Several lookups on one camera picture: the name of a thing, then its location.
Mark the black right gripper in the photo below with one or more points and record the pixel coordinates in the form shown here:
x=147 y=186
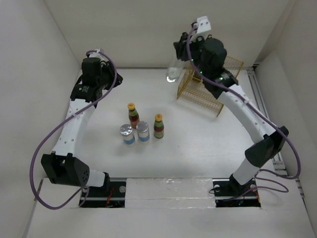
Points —
x=180 y=46

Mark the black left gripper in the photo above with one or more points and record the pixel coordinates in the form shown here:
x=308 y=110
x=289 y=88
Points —
x=107 y=67

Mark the clear glass oil bottle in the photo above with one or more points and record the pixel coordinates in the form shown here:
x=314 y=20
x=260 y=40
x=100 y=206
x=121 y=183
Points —
x=174 y=70

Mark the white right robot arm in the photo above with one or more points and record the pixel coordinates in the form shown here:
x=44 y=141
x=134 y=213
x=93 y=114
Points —
x=207 y=56

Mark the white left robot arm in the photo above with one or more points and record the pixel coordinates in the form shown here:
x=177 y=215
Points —
x=63 y=165

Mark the brown sauce bottle far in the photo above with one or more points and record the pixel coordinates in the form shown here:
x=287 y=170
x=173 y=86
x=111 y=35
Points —
x=133 y=115

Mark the brown sauce bottle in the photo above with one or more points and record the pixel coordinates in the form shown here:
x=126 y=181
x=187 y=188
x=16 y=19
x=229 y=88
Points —
x=158 y=126
x=133 y=115

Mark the spice jar silver lid left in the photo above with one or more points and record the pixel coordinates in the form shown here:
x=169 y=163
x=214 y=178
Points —
x=127 y=134

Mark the spice jar silver lid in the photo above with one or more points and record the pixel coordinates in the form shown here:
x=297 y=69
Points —
x=127 y=134
x=143 y=131

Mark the spice jar silver lid right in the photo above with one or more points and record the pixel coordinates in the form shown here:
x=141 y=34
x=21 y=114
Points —
x=143 y=131

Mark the brown sauce bottle near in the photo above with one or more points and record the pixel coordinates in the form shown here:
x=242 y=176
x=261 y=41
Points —
x=158 y=126

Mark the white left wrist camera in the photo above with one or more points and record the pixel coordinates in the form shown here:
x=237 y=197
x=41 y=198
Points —
x=93 y=53

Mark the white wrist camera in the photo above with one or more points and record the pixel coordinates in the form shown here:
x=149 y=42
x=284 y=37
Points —
x=201 y=25
x=93 y=53

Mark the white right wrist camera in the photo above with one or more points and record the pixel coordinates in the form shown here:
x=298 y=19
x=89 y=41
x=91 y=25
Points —
x=201 y=25

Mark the gold wire basket rack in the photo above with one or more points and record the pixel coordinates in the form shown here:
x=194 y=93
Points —
x=192 y=88

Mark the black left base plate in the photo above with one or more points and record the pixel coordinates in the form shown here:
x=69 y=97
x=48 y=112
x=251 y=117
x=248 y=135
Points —
x=100 y=198

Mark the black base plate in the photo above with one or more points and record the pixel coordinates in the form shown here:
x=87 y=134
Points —
x=100 y=198
x=226 y=197

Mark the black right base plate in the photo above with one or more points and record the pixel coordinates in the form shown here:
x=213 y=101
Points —
x=226 y=197

